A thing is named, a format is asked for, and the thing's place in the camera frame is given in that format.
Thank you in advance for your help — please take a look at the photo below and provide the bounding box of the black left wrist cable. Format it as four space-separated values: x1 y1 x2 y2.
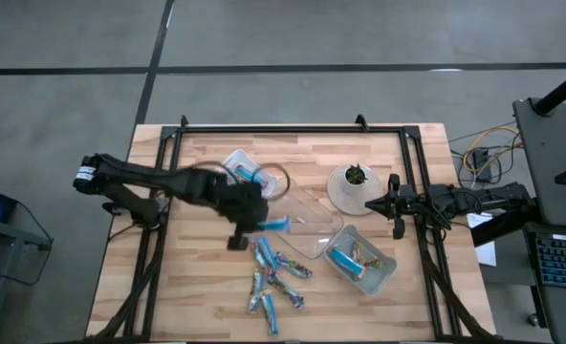
258 161 293 203

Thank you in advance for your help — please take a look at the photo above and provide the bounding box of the grey keyboard desk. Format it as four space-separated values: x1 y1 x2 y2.
523 222 566 344

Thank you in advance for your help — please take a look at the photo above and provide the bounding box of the black aluminium frame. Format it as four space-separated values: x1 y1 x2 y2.
84 122 499 344

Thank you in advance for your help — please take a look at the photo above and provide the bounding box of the white plastic handled bin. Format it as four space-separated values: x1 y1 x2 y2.
220 148 280 202

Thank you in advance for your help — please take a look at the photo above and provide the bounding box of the black rainbow backlit keyboard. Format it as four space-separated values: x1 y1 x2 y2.
533 234 566 291

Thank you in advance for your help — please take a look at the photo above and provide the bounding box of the brown snack wrapper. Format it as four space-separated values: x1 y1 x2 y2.
248 269 265 315

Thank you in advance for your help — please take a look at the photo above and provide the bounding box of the black pole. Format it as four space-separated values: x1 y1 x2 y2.
533 64 566 117

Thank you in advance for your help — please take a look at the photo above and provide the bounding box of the small plant in white pot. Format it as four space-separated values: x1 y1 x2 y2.
326 163 384 216

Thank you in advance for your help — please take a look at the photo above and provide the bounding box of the grey side desk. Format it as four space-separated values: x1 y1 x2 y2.
0 214 54 344

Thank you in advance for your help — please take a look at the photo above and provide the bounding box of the blue red granola bar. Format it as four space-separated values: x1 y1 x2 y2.
249 238 268 269
234 164 272 188
256 236 280 272

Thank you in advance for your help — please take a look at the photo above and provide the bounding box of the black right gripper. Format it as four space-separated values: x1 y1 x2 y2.
364 172 430 240

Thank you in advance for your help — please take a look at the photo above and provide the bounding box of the small succulent in white pot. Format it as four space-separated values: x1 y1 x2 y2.
342 162 371 196

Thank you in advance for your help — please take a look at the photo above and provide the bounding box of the grey plastic tray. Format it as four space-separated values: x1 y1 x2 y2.
321 223 398 296

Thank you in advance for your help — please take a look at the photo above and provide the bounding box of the white paper sheet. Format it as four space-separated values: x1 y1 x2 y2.
465 212 498 268

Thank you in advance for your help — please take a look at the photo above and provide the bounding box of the yellow floor cable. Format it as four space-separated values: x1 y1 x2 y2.
462 124 522 174

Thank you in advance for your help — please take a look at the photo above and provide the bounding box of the black power adapter box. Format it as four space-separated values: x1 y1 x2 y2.
470 147 493 183

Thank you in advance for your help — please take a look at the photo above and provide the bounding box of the clear plastic bin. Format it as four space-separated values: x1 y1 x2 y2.
263 175 345 261

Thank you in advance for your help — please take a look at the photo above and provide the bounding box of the blue orange granola bar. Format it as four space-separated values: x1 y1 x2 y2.
260 290 281 337
329 247 366 278
258 215 293 234

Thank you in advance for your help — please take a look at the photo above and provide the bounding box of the dark grey side table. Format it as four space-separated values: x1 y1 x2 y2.
512 97 566 228

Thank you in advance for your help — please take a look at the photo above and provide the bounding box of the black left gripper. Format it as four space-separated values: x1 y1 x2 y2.
208 179 271 252

